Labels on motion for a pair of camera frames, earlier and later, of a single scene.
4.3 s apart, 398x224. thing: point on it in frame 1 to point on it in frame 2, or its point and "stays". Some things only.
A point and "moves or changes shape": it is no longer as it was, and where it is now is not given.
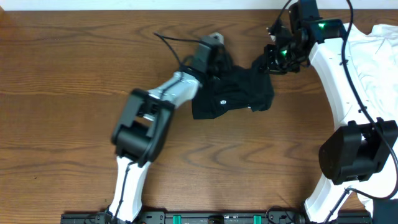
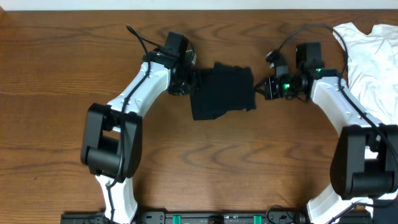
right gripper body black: (285, 59) to (284, 86)
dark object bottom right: (385, 211) stays
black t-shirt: (234, 88) moves or changes shape
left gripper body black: (219, 62) to (189, 81)
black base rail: (214, 216) stays
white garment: (374, 57) stays
